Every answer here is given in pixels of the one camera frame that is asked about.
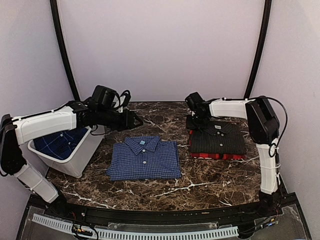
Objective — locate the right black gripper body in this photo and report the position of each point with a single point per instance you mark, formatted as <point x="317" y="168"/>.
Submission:
<point x="196" y="123"/>

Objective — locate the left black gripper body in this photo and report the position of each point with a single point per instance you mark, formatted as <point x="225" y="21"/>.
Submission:
<point x="105" y="118"/>

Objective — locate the black striped shirt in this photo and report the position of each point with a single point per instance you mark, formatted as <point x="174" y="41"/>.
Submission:
<point x="222" y="126"/>

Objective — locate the blue checked long sleeve shirt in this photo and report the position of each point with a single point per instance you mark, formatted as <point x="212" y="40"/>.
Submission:
<point x="144" y="158"/>

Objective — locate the red plaid shirt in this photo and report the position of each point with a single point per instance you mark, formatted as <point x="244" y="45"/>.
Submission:
<point x="220" y="146"/>

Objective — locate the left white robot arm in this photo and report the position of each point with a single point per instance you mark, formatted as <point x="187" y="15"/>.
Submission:
<point x="16" y="131"/>

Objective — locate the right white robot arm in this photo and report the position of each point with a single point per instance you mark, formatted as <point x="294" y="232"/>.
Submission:
<point x="263" y="126"/>

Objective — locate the white plastic bin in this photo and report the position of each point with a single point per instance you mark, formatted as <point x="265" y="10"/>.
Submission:
<point x="75" y="164"/>

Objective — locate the dark blue plaid shirt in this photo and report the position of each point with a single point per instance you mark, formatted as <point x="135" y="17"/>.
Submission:
<point x="60" y="145"/>

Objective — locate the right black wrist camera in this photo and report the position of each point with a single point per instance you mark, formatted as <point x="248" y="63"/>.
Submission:
<point x="195" y="102"/>

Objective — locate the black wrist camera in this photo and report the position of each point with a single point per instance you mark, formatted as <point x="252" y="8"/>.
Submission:
<point x="105" y="98"/>
<point x="195" y="102"/>

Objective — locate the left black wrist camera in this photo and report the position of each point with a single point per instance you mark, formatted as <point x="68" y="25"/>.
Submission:
<point x="105" y="98"/>

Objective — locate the white slotted cable duct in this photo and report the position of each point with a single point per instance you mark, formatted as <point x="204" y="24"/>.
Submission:
<point x="121" y="231"/>

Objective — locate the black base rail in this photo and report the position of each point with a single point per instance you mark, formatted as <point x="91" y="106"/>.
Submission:
<point x="285" y="221"/>

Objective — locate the right black frame post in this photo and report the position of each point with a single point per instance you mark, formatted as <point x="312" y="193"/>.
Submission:
<point x="259" y="48"/>

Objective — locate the black frame post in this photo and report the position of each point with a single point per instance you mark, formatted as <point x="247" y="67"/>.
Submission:
<point x="62" y="49"/>
<point x="259" y="48"/>

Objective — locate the left black frame post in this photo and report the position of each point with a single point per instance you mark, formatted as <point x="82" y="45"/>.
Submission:
<point x="62" y="49"/>

